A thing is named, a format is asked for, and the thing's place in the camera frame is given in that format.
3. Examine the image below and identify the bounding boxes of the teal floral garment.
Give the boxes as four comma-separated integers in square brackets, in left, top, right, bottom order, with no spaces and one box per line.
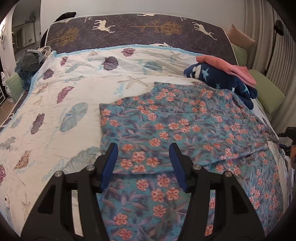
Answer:
[98,82,284,240]

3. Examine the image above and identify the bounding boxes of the navy star garment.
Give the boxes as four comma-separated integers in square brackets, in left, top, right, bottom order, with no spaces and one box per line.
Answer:
[184,63,257,110]

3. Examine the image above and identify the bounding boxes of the pile of dark clothes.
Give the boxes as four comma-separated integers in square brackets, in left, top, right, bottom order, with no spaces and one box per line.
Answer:
[15,50,46,90]

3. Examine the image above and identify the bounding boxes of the green pillow right side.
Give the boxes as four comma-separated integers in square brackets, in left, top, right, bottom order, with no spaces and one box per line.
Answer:
[249,69,285,115]

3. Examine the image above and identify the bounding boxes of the pink folded garment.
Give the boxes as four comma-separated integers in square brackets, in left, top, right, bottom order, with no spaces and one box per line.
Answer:
[196,55,257,87]

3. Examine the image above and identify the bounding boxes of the white seashell quilt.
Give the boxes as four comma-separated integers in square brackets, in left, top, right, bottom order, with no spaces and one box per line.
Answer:
[1,45,292,233]

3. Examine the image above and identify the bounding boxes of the black floor lamp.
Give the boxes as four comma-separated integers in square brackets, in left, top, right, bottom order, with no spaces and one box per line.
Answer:
[263,20,284,76]

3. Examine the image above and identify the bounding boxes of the tan pillow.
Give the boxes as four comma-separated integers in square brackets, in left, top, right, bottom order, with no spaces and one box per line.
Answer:
[227,25,255,50]

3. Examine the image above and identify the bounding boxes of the green pillow left side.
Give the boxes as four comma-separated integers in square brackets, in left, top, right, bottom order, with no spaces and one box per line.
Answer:
[5,73,25,103]

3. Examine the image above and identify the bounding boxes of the dark purple deer mattress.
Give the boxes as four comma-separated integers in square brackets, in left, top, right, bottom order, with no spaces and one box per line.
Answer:
[45,14,237,64]

